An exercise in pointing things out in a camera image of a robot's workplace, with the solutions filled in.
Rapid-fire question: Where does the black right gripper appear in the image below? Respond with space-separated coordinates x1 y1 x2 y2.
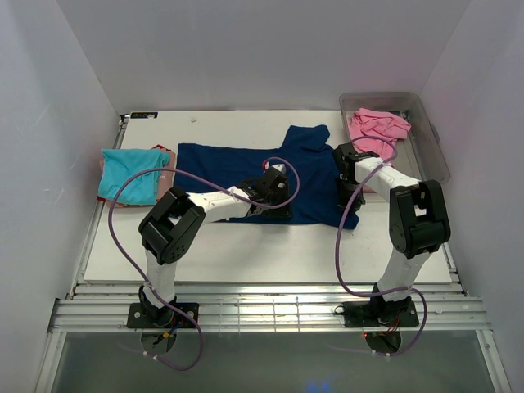
335 177 366 215

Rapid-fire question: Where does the navy blue t shirt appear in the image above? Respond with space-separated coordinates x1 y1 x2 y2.
176 124 343 227

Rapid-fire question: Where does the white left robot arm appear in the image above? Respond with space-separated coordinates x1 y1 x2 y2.
138 164 291 328

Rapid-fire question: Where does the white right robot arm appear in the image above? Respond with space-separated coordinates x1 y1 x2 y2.
333 143 451 328

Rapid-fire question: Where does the pink t shirt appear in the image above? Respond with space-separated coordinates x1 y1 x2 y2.
348 107 412 193

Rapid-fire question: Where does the clear plastic bin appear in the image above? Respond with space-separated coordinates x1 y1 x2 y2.
339 92 450 185

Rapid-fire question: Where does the turquoise folded t shirt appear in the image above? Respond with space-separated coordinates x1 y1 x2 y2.
97 147 170 206

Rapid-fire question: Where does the blue label sticker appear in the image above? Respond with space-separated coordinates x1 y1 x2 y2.
129 112 158 119

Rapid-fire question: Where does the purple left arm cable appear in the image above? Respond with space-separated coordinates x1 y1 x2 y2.
107 156 300 372

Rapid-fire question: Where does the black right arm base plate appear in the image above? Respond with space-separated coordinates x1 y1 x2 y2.
334 300 419 328

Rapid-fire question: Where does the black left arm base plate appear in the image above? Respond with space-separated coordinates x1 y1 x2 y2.
126 303 195 330

